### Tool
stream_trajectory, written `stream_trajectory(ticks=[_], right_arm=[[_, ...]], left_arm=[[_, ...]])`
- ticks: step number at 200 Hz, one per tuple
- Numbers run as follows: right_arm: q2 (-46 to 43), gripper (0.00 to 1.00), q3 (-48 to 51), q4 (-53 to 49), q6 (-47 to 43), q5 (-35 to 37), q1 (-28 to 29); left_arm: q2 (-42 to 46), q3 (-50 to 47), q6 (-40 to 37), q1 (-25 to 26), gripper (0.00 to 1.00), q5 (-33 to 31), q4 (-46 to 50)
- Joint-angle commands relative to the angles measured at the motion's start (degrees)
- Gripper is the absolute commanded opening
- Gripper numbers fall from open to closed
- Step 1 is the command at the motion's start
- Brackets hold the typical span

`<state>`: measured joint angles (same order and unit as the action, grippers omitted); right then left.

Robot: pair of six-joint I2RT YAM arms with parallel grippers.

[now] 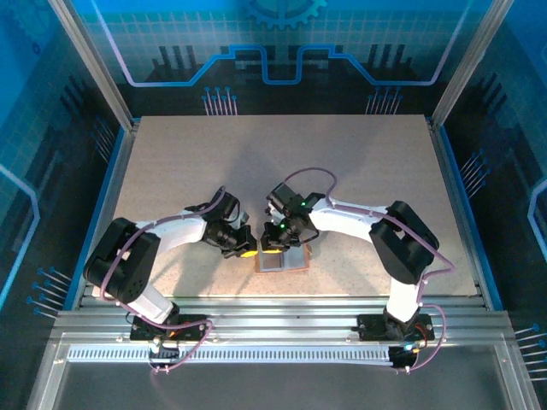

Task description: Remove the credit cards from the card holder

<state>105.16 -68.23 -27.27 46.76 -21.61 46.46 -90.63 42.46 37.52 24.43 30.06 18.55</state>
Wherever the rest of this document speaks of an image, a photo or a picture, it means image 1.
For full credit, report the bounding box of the brown card holder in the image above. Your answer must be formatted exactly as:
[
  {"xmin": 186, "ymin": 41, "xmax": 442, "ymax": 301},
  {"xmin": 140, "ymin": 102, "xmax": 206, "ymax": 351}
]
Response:
[{"xmin": 254, "ymin": 245, "xmax": 313, "ymax": 274}]

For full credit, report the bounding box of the black connector box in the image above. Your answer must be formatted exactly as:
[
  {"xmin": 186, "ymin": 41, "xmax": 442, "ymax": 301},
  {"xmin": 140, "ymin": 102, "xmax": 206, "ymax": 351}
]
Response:
[
  {"xmin": 148, "ymin": 339, "xmax": 180, "ymax": 364},
  {"xmin": 391, "ymin": 344, "xmax": 418, "ymax": 369}
]

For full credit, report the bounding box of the aluminium front rail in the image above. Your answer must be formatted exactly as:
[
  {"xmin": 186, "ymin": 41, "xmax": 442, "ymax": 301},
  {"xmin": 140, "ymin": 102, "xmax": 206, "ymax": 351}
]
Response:
[{"xmin": 50, "ymin": 296, "xmax": 514, "ymax": 346}]

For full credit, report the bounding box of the white slotted cable duct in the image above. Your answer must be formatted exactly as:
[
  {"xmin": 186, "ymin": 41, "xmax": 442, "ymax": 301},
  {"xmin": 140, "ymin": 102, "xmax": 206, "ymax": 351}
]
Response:
[{"xmin": 67, "ymin": 344, "xmax": 394, "ymax": 365}]

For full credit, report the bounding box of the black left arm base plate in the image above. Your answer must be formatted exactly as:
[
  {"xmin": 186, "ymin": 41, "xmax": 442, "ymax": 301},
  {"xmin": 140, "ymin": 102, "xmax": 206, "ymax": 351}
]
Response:
[{"xmin": 129, "ymin": 313, "xmax": 210, "ymax": 343}]

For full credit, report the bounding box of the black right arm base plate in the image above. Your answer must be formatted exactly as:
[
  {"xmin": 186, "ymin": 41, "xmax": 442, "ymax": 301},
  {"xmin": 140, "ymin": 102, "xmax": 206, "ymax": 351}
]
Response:
[{"xmin": 356, "ymin": 313, "xmax": 435, "ymax": 342}]

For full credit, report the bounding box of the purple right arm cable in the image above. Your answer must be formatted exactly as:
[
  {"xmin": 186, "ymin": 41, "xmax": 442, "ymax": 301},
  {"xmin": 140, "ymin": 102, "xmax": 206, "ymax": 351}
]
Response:
[{"xmin": 284, "ymin": 167, "xmax": 455, "ymax": 375}]

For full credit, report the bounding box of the aluminium corner post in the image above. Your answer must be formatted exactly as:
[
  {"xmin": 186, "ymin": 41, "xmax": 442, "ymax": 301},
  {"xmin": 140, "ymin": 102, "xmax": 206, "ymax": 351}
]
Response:
[
  {"xmin": 47, "ymin": 0, "xmax": 140, "ymax": 132},
  {"xmin": 430, "ymin": 0, "xmax": 516, "ymax": 129}
]

